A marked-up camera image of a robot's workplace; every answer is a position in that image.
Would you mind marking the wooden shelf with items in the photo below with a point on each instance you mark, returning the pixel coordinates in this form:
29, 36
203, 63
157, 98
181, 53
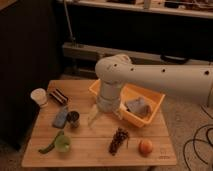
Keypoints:
152, 6

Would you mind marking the dark grape bunch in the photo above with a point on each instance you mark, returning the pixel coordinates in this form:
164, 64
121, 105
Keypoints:
119, 137

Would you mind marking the orange fruit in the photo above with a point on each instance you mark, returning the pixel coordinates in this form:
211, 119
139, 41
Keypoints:
145, 147

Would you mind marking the dark cabinet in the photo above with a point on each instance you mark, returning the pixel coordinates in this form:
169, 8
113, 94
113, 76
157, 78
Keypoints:
29, 59

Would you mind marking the green chili pepper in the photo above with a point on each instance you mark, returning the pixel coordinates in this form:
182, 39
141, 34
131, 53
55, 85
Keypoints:
51, 146

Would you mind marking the yellow plastic bin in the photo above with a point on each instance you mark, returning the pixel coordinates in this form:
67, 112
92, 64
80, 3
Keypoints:
128, 92

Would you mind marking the green plastic cup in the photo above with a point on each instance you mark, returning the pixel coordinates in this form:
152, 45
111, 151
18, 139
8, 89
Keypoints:
62, 143

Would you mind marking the white plastic cup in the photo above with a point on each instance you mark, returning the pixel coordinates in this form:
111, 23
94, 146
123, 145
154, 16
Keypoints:
39, 95

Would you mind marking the dark metal can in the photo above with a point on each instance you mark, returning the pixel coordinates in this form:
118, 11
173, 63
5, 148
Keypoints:
73, 117

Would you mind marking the grey baseboard rail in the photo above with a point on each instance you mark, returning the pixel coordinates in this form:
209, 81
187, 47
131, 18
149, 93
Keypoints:
94, 53

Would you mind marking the grey blue towel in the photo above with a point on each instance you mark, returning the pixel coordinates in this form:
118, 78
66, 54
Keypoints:
138, 107

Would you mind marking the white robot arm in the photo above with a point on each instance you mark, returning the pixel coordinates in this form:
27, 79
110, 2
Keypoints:
120, 80

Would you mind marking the dark striped rectangular block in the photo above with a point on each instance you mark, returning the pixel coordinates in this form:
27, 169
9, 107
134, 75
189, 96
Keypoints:
59, 97

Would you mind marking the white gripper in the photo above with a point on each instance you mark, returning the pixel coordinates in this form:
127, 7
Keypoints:
105, 106

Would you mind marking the blue sponge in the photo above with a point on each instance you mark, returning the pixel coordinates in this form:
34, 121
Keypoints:
60, 119

